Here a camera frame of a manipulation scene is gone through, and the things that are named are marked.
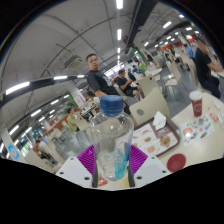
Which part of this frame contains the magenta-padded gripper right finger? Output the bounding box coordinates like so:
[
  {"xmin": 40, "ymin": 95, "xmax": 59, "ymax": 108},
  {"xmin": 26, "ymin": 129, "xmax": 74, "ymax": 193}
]
[{"xmin": 128, "ymin": 144, "xmax": 172, "ymax": 188}]

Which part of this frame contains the flat round red coaster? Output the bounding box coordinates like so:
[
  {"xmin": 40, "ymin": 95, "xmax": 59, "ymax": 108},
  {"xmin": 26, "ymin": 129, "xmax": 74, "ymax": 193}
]
[{"xmin": 166, "ymin": 152, "xmax": 187, "ymax": 173}]

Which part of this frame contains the ceiling air conditioner unit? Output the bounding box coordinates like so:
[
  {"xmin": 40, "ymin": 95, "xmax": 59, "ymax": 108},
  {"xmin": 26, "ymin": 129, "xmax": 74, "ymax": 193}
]
[{"xmin": 63, "ymin": 54, "xmax": 84, "ymax": 70}]

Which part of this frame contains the small red sachet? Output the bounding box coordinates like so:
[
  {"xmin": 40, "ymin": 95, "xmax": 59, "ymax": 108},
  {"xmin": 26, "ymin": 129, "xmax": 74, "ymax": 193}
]
[{"xmin": 209, "ymin": 112, "xmax": 220, "ymax": 124}]

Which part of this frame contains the crumpled white napkin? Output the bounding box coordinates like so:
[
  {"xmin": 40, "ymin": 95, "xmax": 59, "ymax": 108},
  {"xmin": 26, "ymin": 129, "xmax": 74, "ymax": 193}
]
[{"xmin": 152, "ymin": 110, "xmax": 168, "ymax": 131}]

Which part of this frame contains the colourful printed flyer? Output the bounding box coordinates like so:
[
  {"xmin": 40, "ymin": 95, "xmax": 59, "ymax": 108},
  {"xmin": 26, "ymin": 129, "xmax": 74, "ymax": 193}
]
[{"xmin": 179, "ymin": 113, "xmax": 216, "ymax": 148}]

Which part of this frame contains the printed paper tray liner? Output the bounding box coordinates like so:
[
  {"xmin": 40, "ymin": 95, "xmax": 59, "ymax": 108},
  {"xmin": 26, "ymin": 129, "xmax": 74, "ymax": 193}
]
[{"xmin": 132, "ymin": 121, "xmax": 179, "ymax": 157}]

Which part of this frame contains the group of beige chairs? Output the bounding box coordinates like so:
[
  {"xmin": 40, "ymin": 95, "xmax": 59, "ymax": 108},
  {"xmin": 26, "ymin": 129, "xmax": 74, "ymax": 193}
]
[{"xmin": 24, "ymin": 54, "xmax": 189, "ymax": 174}]

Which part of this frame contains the beige chair with round hole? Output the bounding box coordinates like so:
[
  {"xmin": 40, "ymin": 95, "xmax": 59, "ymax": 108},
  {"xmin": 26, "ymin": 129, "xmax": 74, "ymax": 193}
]
[{"xmin": 129, "ymin": 87, "xmax": 171, "ymax": 126}]

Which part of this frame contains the group of ceiling lights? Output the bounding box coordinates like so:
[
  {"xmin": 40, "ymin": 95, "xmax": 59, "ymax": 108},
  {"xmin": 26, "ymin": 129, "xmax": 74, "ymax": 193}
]
[{"xmin": 4, "ymin": 0, "xmax": 201, "ymax": 138}]

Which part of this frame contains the clear blue-capped water bottle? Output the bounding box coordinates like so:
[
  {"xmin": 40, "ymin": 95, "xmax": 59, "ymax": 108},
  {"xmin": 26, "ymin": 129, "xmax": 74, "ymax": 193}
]
[{"xmin": 89, "ymin": 94, "xmax": 135, "ymax": 182}]

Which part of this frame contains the red paper cup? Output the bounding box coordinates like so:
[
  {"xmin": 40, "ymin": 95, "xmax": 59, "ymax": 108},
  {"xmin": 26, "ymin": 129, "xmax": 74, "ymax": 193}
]
[{"xmin": 188, "ymin": 89, "xmax": 204, "ymax": 118}]

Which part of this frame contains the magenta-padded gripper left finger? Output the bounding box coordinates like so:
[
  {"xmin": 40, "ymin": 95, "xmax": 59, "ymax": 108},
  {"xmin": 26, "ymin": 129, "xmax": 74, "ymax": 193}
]
[{"xmin": 54, "ymin": 144, "xmax": 99, "ymax": 189}]

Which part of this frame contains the dark brown food tray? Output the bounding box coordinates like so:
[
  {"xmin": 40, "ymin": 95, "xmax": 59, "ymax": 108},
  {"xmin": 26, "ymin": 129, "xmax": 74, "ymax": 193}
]
[{"xmin": 131, "ymin": 116, "xmax": 181, "ymax": 158}]

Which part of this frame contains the person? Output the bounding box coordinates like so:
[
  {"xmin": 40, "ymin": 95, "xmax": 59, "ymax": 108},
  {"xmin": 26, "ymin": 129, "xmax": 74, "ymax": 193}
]
[
  {"xmin": 85, "ymin": 53, "xmax": 132, "ymax": 118},
  {"xmin": 184, "ymin": 44, "xmax": 198, "ymax": 59},
  {"xmin": 114, "ymin": 68, "xmax": 146, "ymax": 101},
  {"xmin": 194, "ymin": 35, "xmax": 224, "ymax": 99},
  {"xmin": 66, "ymin": 108, "xmax": 79, "ymax": 133}
]

